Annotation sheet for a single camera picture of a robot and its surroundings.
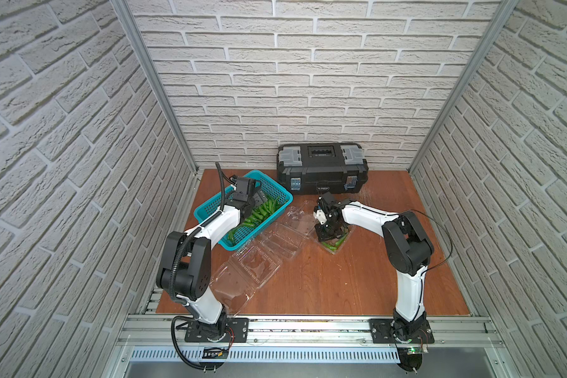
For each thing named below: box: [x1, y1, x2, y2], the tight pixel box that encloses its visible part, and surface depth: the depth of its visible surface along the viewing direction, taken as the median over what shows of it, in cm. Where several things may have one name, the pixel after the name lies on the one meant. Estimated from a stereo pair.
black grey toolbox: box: [276, 142, 369, 195], surface depth 102 cm
